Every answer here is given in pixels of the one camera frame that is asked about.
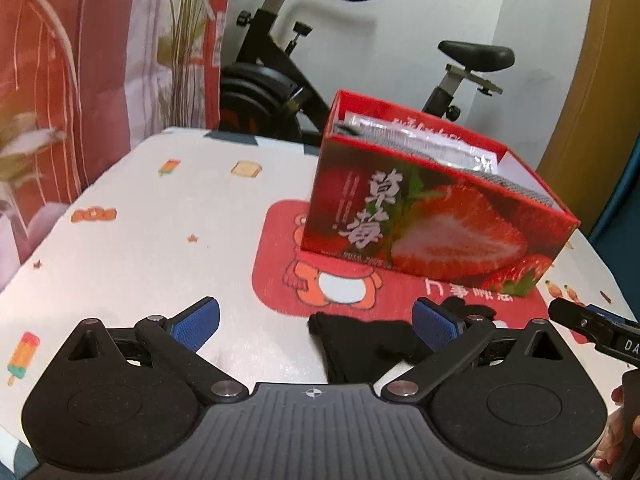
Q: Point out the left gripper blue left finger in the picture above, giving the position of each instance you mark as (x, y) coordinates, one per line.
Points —
(194, 326)

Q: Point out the grey mesh drawstring pouch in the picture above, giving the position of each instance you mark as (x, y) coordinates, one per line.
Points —
(509, 177)

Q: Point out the black exercise bike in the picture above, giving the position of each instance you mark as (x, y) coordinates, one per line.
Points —
(283, 61)

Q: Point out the red strawberry cardboard box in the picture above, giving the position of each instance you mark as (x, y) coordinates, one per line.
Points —
(383, 208)

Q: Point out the person's right hand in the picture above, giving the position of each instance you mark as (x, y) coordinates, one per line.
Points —
(610, 447)

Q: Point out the large clear plastic package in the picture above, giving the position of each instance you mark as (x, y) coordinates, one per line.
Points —
(428, 144)

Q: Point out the red white printed backdrop curtain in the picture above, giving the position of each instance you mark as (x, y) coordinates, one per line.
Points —
(83, 82)

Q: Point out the black cloth on table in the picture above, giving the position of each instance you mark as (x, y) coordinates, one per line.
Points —
(360, 352)

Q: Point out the wooden door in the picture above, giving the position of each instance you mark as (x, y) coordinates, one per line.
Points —
(599, 123)

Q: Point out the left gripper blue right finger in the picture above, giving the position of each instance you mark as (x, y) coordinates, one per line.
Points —
(437, 324)

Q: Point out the white patterned table mat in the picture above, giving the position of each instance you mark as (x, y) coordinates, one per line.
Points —
(201, 214)

